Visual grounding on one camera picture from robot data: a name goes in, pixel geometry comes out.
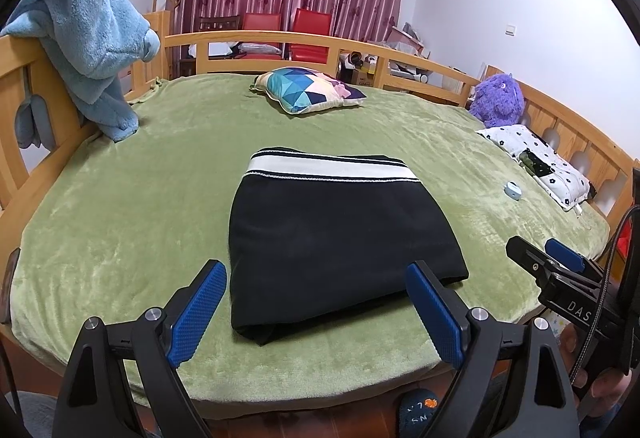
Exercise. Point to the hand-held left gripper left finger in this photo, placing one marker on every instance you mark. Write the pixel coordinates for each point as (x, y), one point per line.
(195, 313)

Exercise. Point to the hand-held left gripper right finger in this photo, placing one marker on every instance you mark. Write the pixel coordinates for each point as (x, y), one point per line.
(435, 313)

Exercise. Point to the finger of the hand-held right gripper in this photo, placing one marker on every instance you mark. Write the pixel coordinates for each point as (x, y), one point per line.
(530, 263)
(565, 255)

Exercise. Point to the black pants with white waistband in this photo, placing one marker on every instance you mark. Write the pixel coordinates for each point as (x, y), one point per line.
(340, 238)

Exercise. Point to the small light blue case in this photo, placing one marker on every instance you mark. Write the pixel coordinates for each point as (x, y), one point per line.
(511, 190)

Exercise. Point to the white floral pillow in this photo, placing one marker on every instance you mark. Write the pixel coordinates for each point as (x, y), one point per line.
(565, 180)

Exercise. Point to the dark blue patterned slipper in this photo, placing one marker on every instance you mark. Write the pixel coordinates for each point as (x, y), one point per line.
(417, 410)

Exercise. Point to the green fleece blanket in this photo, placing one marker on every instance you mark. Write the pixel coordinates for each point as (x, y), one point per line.
(150, 198)

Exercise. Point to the purple plush toy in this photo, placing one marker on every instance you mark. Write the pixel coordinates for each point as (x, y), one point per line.
(497, 100)

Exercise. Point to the grey knit fabric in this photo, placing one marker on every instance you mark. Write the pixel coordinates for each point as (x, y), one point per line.
(30, 415)

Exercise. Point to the cardboard box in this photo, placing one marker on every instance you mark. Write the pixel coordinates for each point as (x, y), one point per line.
(363, 77)

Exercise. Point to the geometric patterned cushion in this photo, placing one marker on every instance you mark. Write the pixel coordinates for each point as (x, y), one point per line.
(300, 88)

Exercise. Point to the grey hanging cloth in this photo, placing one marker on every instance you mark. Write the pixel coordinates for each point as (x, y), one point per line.
(30, 123)

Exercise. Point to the dark wooden chair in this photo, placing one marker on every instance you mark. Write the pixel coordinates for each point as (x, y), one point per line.
(217, 24)

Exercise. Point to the red chair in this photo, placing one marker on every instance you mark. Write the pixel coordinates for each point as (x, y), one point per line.
(261, 24)
(311, 30)

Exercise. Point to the light blue fleece robe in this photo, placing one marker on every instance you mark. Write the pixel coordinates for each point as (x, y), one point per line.
(85, 33)

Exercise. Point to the white wall switch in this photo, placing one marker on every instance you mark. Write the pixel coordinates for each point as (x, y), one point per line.
(510, 29)

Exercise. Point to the wooden bed frame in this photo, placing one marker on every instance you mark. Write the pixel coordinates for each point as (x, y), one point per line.
(260, 37)

